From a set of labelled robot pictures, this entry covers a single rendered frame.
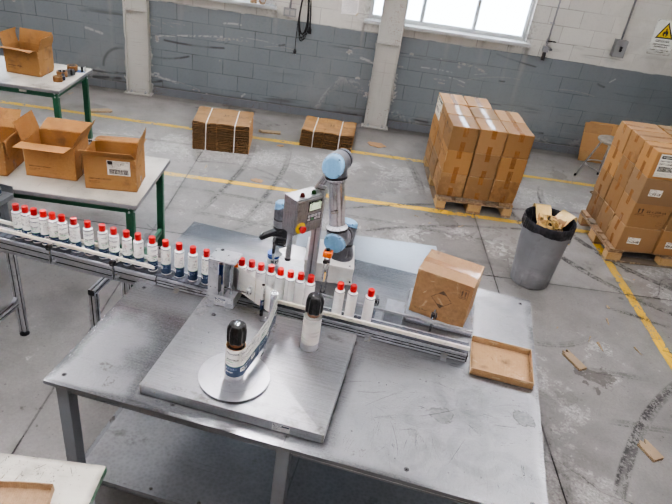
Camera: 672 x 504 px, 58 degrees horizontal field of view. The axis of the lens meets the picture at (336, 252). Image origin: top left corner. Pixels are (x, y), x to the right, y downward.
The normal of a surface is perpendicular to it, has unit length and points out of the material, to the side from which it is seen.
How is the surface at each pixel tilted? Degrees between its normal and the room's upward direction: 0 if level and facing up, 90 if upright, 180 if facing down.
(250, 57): 90
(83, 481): 0
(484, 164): 90
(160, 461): 1
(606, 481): 0
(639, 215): 90
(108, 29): 90
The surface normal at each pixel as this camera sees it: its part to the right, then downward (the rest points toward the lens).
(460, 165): -0.03, 0.51
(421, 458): 0.13, -0.84
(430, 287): -0.41, 0.43
